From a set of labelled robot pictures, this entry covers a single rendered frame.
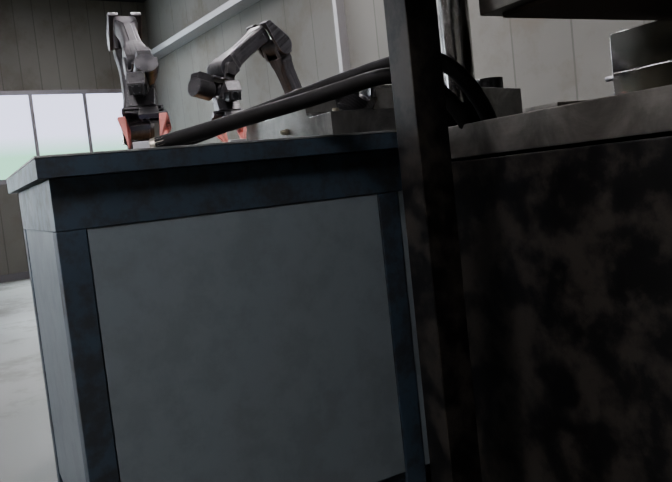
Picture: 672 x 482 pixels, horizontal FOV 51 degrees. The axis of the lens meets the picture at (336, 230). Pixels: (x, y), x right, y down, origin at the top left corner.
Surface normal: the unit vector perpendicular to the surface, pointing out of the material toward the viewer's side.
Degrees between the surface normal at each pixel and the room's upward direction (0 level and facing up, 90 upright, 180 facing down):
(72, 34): 90
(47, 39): 90
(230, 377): 90
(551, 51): 90
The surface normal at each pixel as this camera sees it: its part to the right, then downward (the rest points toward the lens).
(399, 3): -0.87, 0.13
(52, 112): 0.55, 0.00
